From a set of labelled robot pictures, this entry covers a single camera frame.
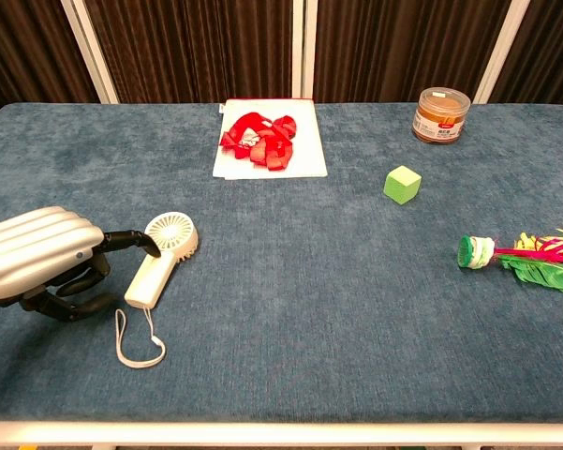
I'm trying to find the green cube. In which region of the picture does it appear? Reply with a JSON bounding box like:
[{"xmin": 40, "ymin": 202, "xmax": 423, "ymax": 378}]
[{"xmin": 382, "ymin": 164, "xmax": 423, "ymax": 205}]

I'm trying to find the white handheld fan with strap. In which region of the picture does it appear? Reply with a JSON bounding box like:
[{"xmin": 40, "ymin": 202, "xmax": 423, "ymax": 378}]
[{"xmin": 115, "ymin": 211, "xmax": 200, "ymax": 369}]

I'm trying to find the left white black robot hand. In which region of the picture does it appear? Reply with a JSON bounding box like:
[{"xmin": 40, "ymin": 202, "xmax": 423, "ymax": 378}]
[{"xmin": 0, "ymin": 205, "xmax": 163, "ymax": 323}]

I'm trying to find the dark brown curtain panel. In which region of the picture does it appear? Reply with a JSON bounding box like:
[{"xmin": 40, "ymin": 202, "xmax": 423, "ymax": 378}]
[
  {"xmin": 83, "ymin": 0, "xmax": 295, "ymax": 104},
  {"xmin": 313, "ymin": 0, "xmax": 511, "ymax": 104},
  {"xmin": 489, "ymin": 0, "xmax": 563, "ymax": 105},
  {"xmin": 0, "ymin": 0, "xmax": 99, "ymax": 124}
]

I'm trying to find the colourful feather shuttlecock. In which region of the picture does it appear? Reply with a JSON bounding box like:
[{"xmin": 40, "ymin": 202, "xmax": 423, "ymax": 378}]
[{"xmin": 457, "ymin": 223, "xmax": 563, "ymax": 297}]

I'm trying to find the white frame post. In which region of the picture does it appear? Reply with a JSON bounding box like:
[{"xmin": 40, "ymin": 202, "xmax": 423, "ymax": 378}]
[
  {"xmin": 472, "ymin": 0, "xmax": 530, "ymax": 104},
  {"xmin": 60, "ymin": 0, "xmax": 119, "ymax": 104},
  {"xmin": 291, "ymin": 0, "xmax": 319, "ymax": 102}
]

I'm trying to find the clear jar with brown contents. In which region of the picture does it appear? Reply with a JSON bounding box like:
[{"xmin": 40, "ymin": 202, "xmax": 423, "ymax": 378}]
[{"xmin": 411, "ymin": 86, "xmax": 472, "ymax": 145}]

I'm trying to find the red ribbon bundle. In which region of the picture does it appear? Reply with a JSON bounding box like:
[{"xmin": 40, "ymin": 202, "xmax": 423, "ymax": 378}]
[{"xmin": 218, "ymin": 111, "xmax": 299, "ymax": 172}]

